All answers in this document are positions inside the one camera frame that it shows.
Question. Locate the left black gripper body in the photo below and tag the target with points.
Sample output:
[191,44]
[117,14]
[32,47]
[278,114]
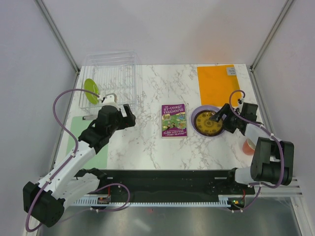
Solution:
[121,122]

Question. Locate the white slotted cable duct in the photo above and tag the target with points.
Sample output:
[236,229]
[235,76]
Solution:
[92,201]

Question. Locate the white wire dish rack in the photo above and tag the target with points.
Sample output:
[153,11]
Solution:
[115,72]

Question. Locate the purple plastic plate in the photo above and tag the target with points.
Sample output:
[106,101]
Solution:
[201,108]

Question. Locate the orange plastic folder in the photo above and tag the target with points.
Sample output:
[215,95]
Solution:
[215,85]

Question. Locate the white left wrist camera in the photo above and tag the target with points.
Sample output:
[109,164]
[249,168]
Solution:
[109,99]

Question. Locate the orange paper cup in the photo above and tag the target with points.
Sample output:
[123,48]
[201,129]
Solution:
[248,147]

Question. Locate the green plastic plate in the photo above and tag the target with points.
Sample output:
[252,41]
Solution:
[90,85]

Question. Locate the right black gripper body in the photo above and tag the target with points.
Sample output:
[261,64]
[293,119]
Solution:
[230,122]

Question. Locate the purple treehouse book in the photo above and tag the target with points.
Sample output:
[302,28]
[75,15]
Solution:
[173,121]

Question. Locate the yellow brown patterned plate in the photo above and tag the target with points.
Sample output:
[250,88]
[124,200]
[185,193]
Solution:
[205,126]

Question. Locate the light green mat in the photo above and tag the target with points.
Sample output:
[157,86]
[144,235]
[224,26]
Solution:
[78,124]

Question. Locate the white barcode label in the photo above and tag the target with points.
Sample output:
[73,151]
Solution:
[231,71]

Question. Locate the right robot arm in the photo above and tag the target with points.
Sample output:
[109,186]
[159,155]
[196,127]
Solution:
[272,161]

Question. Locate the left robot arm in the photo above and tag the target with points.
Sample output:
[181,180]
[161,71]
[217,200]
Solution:
[47,199]

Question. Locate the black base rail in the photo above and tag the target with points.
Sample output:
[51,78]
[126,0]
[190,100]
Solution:
[170,186]

